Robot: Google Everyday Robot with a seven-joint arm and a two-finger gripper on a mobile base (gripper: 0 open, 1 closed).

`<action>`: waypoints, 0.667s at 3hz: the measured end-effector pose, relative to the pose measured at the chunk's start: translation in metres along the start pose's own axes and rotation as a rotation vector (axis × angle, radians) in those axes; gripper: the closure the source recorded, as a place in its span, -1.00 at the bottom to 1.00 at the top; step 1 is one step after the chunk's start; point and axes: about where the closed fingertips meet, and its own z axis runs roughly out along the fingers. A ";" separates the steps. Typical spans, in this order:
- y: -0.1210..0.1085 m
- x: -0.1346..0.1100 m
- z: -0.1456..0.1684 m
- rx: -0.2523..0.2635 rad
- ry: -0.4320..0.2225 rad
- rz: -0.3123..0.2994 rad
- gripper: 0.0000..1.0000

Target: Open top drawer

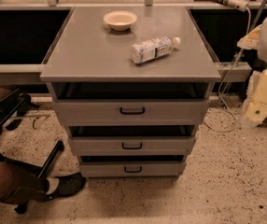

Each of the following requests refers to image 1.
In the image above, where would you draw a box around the white cable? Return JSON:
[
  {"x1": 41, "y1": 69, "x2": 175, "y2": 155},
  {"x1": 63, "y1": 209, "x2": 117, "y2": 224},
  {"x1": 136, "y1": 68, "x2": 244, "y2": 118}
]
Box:
[{"x1": 203, "y1": 7, "x2": 253, "y2": 133}]

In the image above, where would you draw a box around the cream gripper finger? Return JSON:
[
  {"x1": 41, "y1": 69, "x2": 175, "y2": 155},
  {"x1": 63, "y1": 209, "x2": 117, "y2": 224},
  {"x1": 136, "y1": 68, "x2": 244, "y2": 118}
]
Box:
[{"x1": 241, "y1": 68, "x2": 267, "y2": 128}]

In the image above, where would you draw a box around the plastic bottle with label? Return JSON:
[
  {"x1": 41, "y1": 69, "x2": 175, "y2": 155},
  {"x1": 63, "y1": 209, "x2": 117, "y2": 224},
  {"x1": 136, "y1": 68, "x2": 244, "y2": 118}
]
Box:
[{"x1": 130, "y1": 36, "x2": 181, "y2": 64}]

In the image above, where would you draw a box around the grey top drawer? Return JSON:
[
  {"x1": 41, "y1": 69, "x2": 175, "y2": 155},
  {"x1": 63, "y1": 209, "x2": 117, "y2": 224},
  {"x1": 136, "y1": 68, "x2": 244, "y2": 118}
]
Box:
[{"x1": 53, "y1": 99, "x2": 208, "y2": 126}]

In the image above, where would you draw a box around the grey bottom drawer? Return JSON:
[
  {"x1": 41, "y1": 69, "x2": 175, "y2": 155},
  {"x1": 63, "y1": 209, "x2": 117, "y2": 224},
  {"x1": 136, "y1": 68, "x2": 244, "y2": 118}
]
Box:
[{"x1": 79, "y1": 161, "x2": 186, "y2": 178}]

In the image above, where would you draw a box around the grey middle drawer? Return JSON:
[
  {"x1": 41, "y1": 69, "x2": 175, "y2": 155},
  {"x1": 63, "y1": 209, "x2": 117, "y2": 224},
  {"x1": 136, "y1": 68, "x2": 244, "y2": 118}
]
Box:
[{"x1": 68, "y1": 136, "x2": 195, "y2": 156}]

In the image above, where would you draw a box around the person's leg with shoe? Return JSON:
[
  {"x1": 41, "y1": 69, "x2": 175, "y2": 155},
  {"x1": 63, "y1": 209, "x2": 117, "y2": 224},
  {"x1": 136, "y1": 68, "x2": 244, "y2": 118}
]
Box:
[{"x1": 0, "y1": 161, "x2": 86, "y2": 204}]

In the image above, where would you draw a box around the beige bowl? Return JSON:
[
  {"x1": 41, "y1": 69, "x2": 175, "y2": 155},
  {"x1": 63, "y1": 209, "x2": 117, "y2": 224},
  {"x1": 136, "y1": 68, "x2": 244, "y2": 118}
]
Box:
[{"x1": 104, "y1": 11, "x2": 137, "y2": 32}]

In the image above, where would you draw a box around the grey metal frame rail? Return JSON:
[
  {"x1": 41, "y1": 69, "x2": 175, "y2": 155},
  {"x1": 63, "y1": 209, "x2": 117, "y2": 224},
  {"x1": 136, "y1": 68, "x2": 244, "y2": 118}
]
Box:
[{"x1": 0, "y1": 64, "x2": 43, "y2": 85}]

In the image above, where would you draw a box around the grey drawer cabinet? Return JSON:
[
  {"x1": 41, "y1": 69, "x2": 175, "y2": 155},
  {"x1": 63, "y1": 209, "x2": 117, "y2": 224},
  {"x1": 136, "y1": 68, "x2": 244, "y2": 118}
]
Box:
[{"x1": 39, "y1": 6, "x2": 222, "y2": 179}]

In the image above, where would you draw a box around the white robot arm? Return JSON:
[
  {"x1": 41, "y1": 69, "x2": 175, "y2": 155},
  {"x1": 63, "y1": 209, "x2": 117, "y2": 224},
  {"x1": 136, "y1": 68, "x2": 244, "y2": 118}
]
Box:
[{"x1": 237, "y1": 17, "x2": 267, "y2": 128}]

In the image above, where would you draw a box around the grey drawer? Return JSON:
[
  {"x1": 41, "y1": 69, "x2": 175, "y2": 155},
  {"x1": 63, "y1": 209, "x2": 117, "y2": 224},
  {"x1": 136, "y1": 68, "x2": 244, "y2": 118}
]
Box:
[
  {"x1": 53, "y1": 99, "x2": 208, "y2": 126},
  {"x1": 79, "y1": 161, "x2": 186, "y2": 178},
  {"x1": 68, "y1": 136, "x2": 195, "y2": 156}
]

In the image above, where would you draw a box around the black office chair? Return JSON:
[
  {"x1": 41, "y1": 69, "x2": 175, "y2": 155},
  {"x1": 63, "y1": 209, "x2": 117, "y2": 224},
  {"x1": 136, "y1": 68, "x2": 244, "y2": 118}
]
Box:
[{"x1": 0, "y1": 83, "x2": 65, "y2": 216}]

